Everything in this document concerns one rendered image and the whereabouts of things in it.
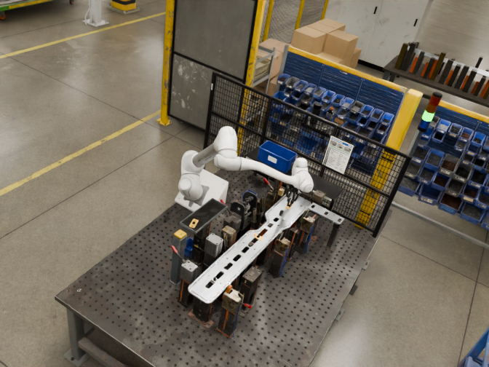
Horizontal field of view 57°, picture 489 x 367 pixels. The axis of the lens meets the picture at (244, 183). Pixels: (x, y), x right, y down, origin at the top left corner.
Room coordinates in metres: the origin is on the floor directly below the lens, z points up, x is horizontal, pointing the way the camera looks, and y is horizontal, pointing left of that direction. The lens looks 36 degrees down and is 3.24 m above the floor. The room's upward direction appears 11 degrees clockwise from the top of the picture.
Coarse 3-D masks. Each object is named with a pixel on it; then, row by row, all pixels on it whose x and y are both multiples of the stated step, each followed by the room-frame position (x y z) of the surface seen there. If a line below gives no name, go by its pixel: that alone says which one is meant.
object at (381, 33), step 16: (352, 0) 9.52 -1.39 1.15; (368, 0) 9.39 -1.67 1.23; (384, 0) 9.27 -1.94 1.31; (400, 0) 9.15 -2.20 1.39; (416, 0) 9.03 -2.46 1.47; (432, 0) 9.36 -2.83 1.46; (352, 16) 9.48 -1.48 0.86; (368, 16) 9.35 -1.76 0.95; (384, 16) 9.23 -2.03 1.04; (400, 16) 9.11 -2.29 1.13; (416, 16) 8.99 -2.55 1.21; (352, 32) 9.44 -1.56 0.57; (368, 32) 9.31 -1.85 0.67; (384, 32) 9.19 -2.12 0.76; (400, 32) 9.07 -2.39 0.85; (416, 32) 8.96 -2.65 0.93; (368, 48) 9.27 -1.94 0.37; (384, 48) 9.14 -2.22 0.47; (400, 48) 9.02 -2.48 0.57; (368, 64) 9.26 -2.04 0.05; (384, 64) 9.10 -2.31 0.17
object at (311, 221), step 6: (306, 216) 2.74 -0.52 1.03; (306, 222) 2.69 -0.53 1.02; (312, 222) 2.68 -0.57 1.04; (300, 228) 2.71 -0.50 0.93; (306, 228) 2.69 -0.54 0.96; (312, 228) 2.70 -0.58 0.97; (300, 234) 2.70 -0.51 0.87; (306, 234) 2.69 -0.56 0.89; (300, 240) 2.69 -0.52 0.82; (306, 240) 2.71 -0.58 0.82; (300, 246) 2.69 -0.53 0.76; (306, 246) 2.70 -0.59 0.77; (300, 252) 2.68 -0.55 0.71
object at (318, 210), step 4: (312, 204) 2.96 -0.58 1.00; (316, 204) 2.97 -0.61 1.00; (312, 208) 2.90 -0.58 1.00; (316, 208) 2.91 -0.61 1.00; (320, 208) 2.92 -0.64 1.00; (324, 208) 2.93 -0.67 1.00; (316, 212) 2.86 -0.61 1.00; (320, 212) 2.87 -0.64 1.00; (324, 212) 2.88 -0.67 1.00; (328, 212) 2.89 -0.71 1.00; (332, 212) 2.90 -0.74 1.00; (324, 216) 2.83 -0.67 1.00; (328, 216) 2.84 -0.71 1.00; (332, 216) 2.85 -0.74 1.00; (336, 216) 2.86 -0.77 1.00; (340, 216) 2.87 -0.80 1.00; (332, 220) 2.80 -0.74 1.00; (336, 220) 2.81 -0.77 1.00
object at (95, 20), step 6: (90, 0) 8.68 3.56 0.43; (96, 0) 8.67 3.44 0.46; (90, 6) 8.68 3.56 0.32; (96, 6) 8.67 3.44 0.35; (90, 12) 8.69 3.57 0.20; (96, 12) 8.66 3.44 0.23; (90, 18) 8.62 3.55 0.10; (96, 18) 8.66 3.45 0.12; (90, 24) 8.56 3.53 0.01; (96, 24) 8.57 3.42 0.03; (102, 24) 8.67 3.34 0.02
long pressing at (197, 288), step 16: (272, 208) 2.80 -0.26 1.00; (304, 208) 2.88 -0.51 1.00; (288, 224) 2.65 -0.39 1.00; (240, 240) 2.37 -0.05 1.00; (272, 240) 2.45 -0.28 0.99; (224, 256) 2.19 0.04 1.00; (256, 256) 2.25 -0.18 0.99; (208, 272) 2.02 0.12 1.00; (224, 272) 2.04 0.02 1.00; (240, 272) 2.07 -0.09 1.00; (192, 288) 1.86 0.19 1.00; (208, 288) 1.89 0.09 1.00; (224, 288) 1.91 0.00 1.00
